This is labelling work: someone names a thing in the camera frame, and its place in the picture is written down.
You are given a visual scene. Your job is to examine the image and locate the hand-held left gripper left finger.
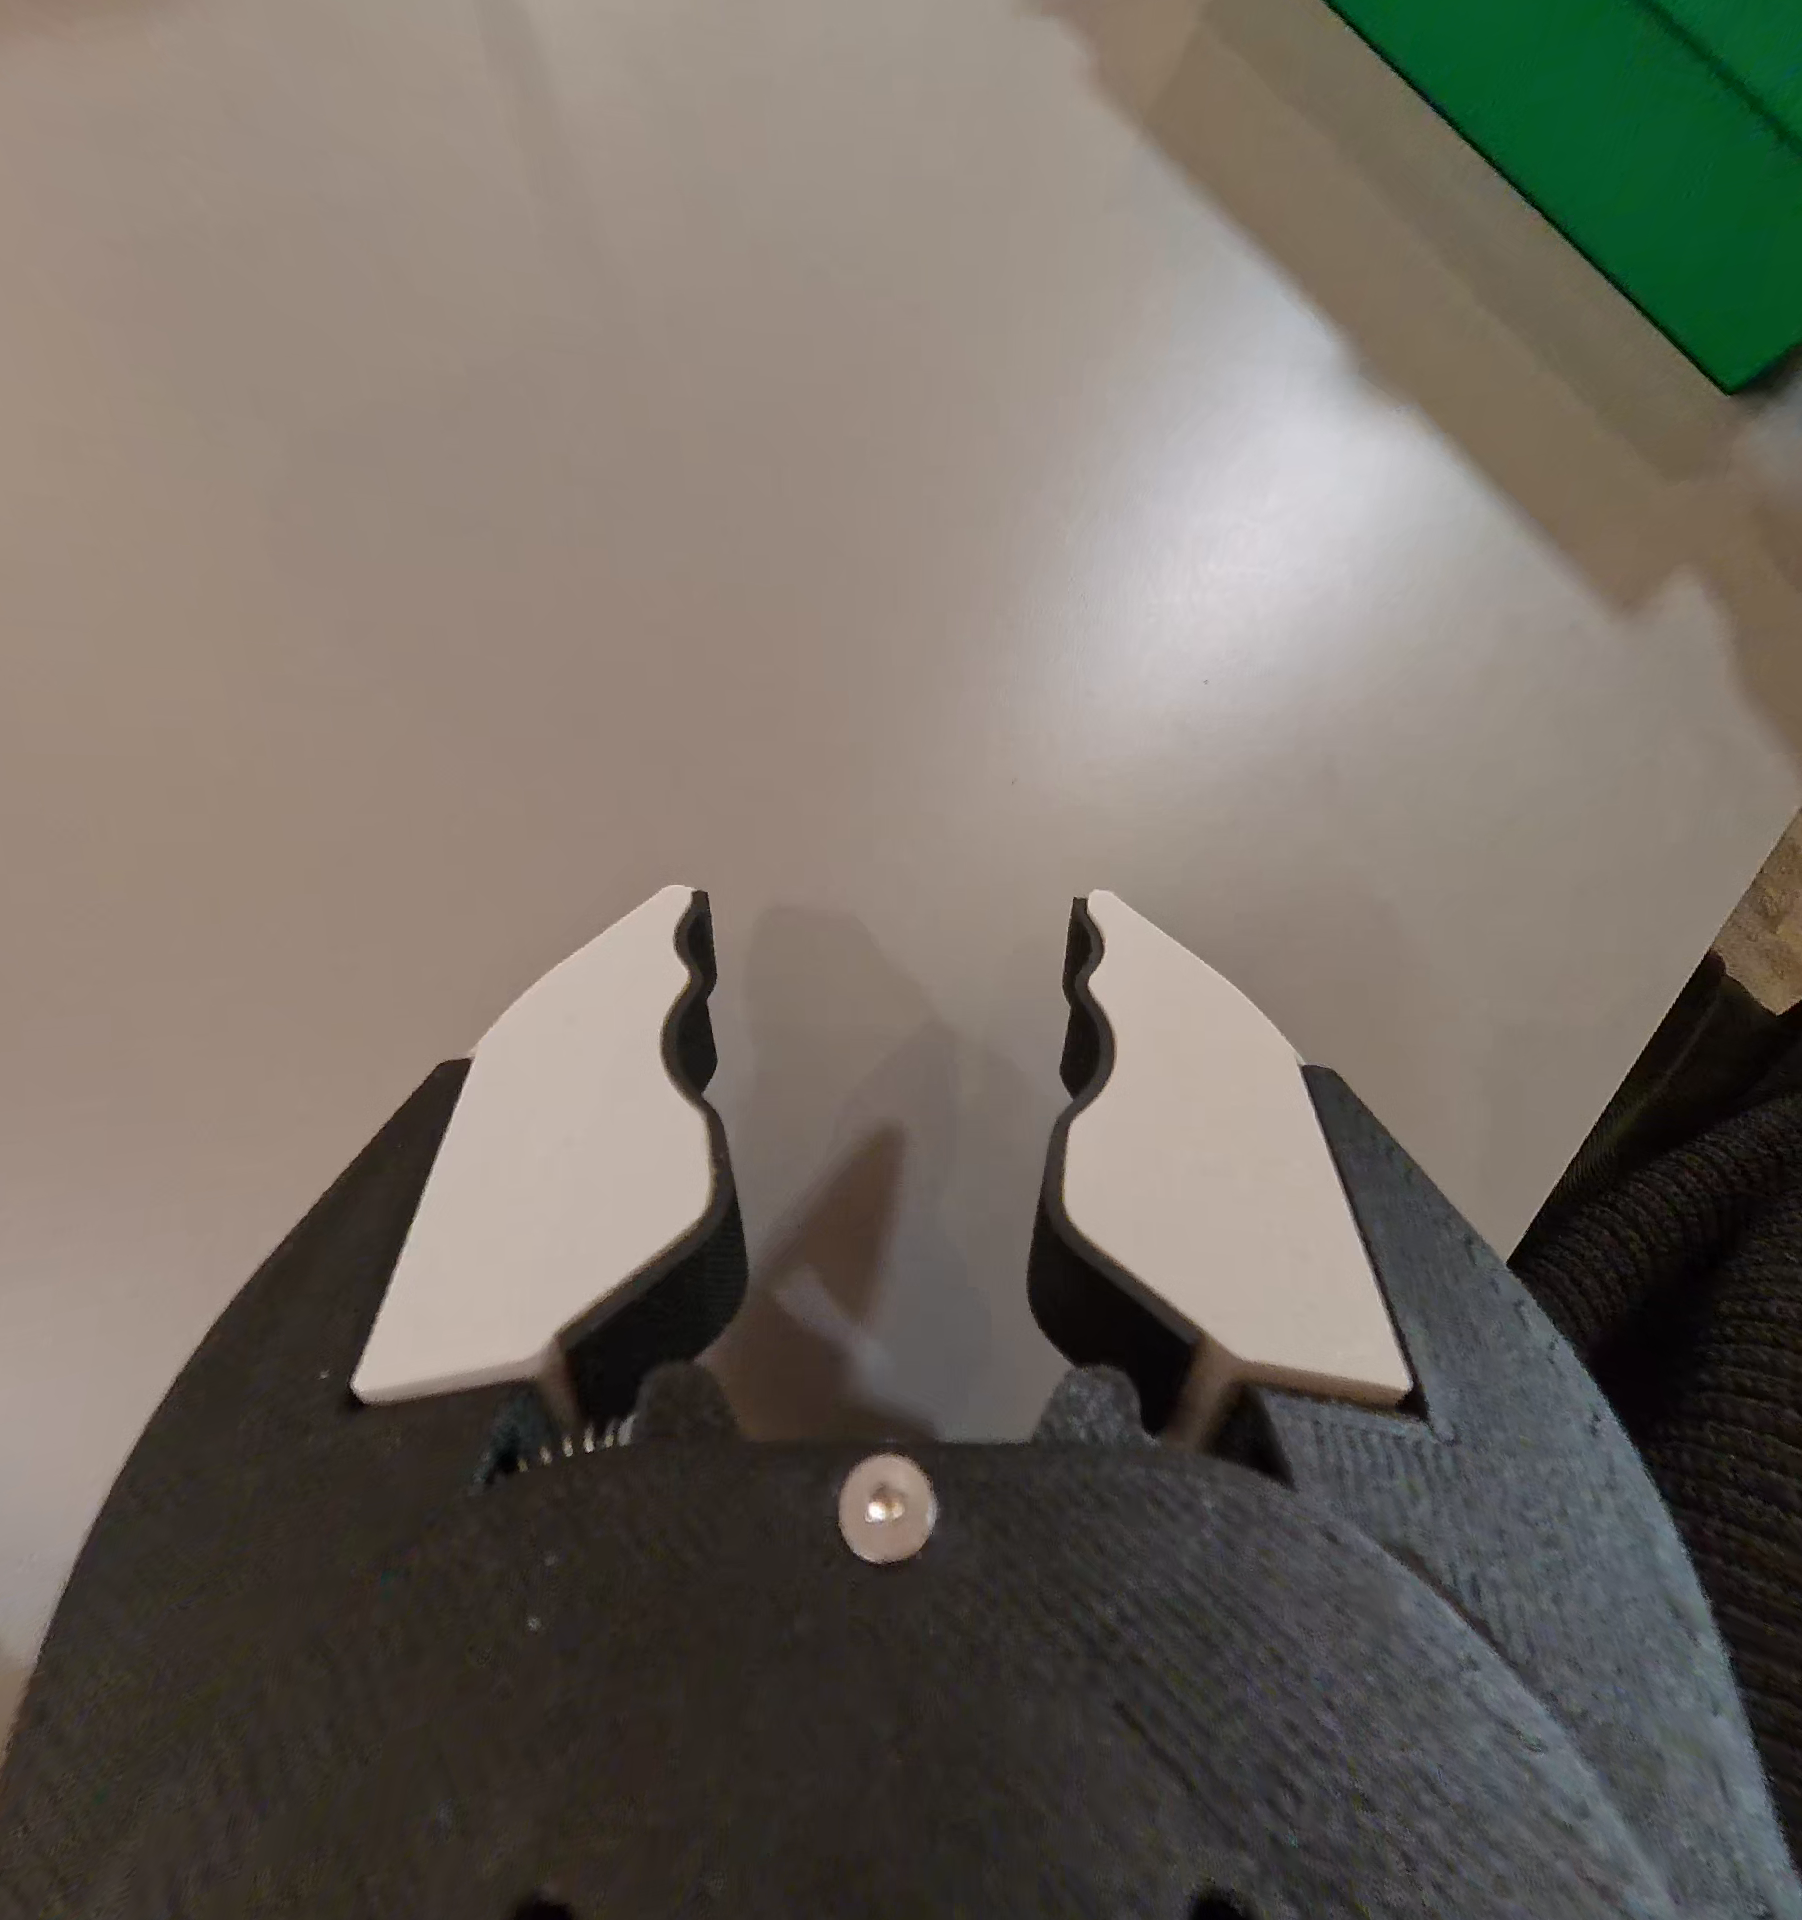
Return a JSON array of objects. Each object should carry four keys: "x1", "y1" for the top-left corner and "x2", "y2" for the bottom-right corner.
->
[{"x1": 348, "y1": 886, "x2": 752, "y2": 1428}]

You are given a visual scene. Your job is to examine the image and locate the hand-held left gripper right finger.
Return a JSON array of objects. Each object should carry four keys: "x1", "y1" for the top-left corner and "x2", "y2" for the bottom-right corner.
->
[{"x1": 1034, "y1": 887, "x2": 1419, "y2": 1454}]

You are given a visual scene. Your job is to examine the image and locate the green plastic bin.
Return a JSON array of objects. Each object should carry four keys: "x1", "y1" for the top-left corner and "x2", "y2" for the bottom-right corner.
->
[{"x1": 1322, "y1": 0, "x2": 1802, "y2": 400}]

